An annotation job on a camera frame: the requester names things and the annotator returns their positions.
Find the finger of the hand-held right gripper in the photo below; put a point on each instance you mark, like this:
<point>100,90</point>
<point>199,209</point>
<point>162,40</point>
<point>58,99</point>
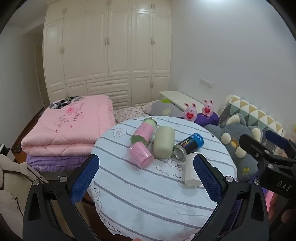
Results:
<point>276,136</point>
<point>251,146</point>

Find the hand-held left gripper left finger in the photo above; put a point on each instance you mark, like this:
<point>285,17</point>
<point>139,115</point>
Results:
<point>85,177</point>

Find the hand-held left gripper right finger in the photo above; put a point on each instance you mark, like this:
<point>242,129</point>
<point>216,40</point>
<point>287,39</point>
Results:
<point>208,178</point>

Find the white paper cup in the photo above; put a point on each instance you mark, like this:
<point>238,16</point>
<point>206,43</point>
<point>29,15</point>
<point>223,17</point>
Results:
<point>193,178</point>

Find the cream cup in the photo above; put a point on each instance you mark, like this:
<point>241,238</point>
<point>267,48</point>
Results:
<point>163,143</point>

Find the pink cup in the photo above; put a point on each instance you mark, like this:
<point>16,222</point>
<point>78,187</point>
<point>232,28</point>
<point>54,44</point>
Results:
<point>140,154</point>

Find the grey plush toy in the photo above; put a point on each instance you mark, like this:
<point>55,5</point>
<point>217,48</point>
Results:
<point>240,162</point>

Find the triangle pattern pillow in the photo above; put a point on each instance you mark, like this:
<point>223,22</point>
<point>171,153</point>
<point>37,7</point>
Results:
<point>252,113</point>

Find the purple folded blanket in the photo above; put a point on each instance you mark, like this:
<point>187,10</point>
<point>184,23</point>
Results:
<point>53,162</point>

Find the blue and black can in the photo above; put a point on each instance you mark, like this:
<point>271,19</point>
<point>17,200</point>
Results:
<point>189,144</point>

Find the pink folded quilt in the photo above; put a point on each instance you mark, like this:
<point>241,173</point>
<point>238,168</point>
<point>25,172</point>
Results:
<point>69,129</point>

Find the purple cushion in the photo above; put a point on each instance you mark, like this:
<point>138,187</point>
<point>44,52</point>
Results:
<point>208,120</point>

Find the striped white tablecloth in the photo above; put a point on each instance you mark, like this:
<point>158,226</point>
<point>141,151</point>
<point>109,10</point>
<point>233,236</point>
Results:
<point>138,192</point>

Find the pink bunny toy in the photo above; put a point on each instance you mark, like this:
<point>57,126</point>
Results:
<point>190,113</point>
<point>207,109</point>

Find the pink and green can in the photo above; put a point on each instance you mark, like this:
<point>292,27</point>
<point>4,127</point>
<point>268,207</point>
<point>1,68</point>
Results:
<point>144,131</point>

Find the beige coat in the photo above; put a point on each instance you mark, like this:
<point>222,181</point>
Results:
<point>10,192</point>

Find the heart print bedsheet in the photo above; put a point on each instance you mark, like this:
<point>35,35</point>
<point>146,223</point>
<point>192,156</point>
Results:
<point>129,113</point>

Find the black and white patterned cloth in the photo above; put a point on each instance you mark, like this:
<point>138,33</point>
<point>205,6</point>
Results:
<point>61,103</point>

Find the grey and green pillow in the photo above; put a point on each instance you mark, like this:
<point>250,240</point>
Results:
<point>164,109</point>

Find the white wardrobe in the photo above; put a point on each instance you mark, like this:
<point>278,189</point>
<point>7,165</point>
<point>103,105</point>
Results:
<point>104,51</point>

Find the white wall socket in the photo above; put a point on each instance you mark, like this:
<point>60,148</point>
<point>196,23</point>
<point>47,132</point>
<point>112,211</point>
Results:
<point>206,83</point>

